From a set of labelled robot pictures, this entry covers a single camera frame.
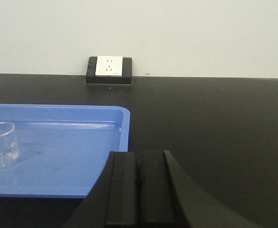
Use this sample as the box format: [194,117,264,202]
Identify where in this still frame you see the white wall power socket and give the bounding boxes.
[86,56,133,85]

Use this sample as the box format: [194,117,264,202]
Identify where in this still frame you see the clear glass beaker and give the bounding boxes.
[0,122,19,169]

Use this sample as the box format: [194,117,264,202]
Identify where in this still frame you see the blue plastic tray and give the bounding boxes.
[0,104,130,199]

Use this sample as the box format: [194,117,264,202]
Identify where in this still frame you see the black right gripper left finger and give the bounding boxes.
[64,152,137,228]

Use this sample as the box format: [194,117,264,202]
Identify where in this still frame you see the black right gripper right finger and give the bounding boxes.
[139,150,260,228]

